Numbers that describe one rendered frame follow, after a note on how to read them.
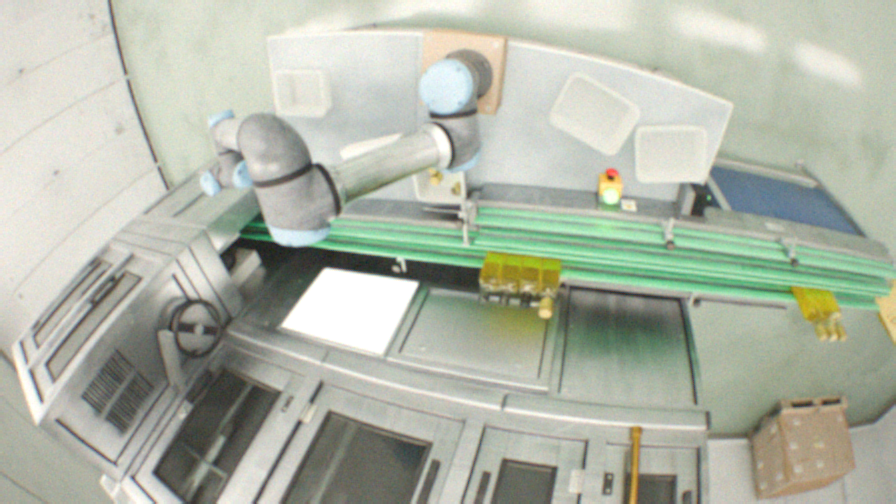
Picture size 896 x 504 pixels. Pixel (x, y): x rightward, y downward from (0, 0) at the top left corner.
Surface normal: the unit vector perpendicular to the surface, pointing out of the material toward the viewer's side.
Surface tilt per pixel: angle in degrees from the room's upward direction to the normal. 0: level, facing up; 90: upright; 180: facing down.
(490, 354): 91
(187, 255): 90
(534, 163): 0
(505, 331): 90
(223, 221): 90
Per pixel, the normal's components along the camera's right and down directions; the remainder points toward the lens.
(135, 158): 0.95, 0.11
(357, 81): -0.29, 0.61
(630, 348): -0.12, -0.79
